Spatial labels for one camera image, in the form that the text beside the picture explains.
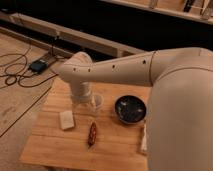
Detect white sponge block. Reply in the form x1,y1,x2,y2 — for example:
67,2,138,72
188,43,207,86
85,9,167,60
59,111,75,130

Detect white object at table edge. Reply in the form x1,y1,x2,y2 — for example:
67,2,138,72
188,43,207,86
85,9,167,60
140,125,147,155

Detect wooden beam rail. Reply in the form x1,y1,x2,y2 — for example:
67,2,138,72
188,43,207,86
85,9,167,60
0,12,144,57

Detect dark ceramic bowl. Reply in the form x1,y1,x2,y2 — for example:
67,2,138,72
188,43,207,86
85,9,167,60
114,95,146,124

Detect red chili pepper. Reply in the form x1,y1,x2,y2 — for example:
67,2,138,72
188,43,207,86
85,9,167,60
88,122,97,147

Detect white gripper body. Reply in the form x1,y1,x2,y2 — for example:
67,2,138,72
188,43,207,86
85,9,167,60
70,82,92,103

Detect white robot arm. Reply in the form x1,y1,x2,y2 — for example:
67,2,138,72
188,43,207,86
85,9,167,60
59,47,213,171

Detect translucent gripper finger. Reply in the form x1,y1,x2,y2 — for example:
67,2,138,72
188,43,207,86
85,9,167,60
92,94,103,115

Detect black floor cables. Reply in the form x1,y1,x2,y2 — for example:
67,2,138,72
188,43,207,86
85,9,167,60
0,43,69,89

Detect black power adapter box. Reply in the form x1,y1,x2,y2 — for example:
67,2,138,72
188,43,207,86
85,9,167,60
29,60,47,74

